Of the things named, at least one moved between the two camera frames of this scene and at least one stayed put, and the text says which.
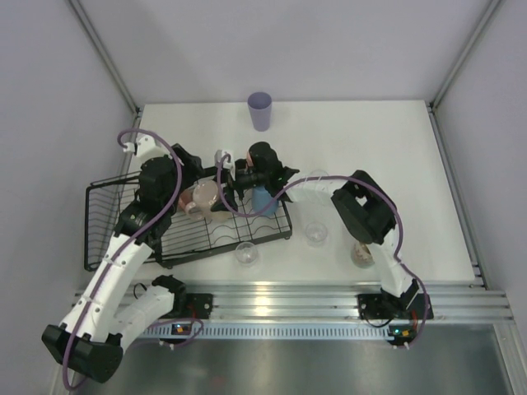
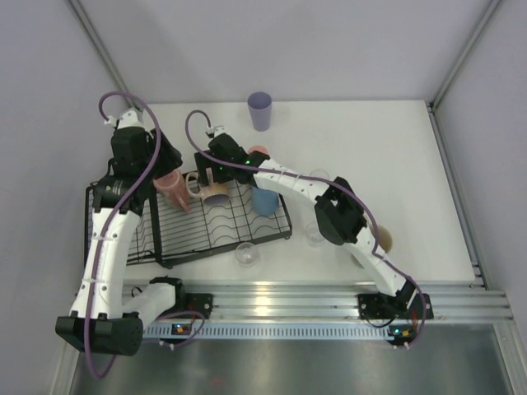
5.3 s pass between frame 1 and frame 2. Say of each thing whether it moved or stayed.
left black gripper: moved
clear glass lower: stayed
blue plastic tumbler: stayed
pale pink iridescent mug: moved
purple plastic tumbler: stayed
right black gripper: moved
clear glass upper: stayed
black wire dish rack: stayed
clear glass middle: stayed
